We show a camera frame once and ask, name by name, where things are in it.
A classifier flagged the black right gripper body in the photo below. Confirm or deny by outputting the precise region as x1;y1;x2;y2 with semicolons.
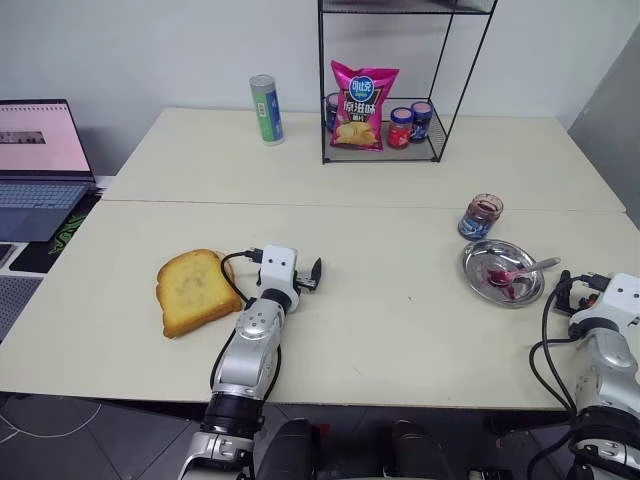
555;293;595;314

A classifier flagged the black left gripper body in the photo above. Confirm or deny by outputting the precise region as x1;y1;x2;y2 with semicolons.
294;269;322;294

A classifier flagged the metal spoon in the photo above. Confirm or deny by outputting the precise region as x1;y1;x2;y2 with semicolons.
486;256;563;288

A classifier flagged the open blue-label jam jar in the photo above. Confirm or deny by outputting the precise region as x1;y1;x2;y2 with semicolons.
457;192;503;242

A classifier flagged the toasted bread slice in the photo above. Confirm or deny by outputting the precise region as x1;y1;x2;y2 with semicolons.
156;248;247;341

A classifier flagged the dark blue jar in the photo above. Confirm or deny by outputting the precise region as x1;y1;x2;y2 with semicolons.
324;92;342;133
410;101;434;145

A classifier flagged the red lid jar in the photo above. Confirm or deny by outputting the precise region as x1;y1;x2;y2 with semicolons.
387;106;414;150

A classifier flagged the round metal plate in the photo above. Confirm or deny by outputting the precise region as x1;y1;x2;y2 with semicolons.
460;239;546;310

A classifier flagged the grey partition panel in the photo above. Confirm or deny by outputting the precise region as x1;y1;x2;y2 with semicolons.
566;48;640;217

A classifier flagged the green and blue drink can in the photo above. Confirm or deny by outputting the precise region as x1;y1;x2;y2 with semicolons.
249;73;287;147

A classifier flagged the pink potato chips bag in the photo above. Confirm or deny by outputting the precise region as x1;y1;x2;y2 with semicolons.
328;59;401;153

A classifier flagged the dark rounded robot leg shape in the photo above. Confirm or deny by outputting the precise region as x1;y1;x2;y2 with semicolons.
253;418;322;480

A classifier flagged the black mouse pad green logo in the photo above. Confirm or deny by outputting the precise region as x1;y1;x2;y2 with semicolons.
8;191;104;274

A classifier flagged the grey mesh pad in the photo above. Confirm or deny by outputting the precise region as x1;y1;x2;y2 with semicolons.
0;274;45;343

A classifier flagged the open grey laptop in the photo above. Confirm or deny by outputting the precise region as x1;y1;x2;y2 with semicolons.
0;98;97;243

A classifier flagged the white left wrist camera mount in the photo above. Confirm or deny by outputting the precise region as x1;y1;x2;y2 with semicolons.
258;244;300;293

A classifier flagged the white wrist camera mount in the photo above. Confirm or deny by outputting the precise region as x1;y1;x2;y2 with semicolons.
258;244;300;293
579;272;640;321

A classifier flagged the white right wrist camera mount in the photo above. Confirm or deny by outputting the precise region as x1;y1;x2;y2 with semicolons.
579;272;640;321

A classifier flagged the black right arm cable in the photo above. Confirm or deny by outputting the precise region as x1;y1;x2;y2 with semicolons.
529;272;609;480

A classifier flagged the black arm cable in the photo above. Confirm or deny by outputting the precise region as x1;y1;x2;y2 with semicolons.
209;247;282;397
529;272;609;480

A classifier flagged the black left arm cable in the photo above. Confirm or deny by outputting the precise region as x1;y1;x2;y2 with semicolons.
209;247;282;397

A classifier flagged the black wire shelf rack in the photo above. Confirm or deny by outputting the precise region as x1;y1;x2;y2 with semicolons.
318;0;500;166

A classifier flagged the white floor cable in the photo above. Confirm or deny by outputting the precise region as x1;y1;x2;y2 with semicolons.
0;397;104;437

